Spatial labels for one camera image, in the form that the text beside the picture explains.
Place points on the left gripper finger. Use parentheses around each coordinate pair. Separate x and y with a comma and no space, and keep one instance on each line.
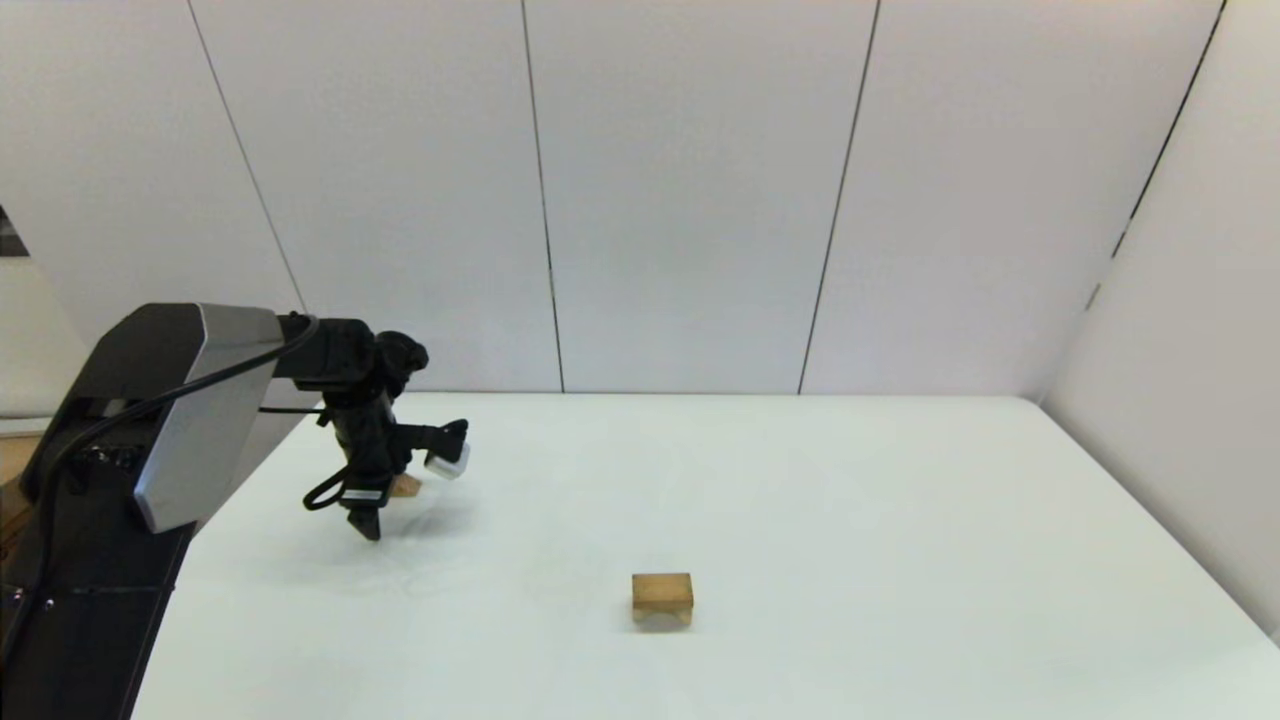
(368,522)

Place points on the dark wall panel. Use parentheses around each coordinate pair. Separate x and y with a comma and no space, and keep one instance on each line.
(8,238)

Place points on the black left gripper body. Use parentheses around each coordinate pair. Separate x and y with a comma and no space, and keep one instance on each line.
(370,455)

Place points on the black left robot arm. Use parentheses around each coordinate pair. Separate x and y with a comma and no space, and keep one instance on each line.
(170,400)

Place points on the black left camera bracket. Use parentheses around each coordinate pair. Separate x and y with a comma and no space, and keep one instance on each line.
(425,437)

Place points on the rectangular wooden building block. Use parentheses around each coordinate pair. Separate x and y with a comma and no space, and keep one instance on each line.
(662,588)

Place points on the triangular wooden building block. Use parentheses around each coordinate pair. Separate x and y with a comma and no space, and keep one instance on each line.
(408,487)

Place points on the arched wooden building block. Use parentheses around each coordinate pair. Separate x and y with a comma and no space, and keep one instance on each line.
(662,616)

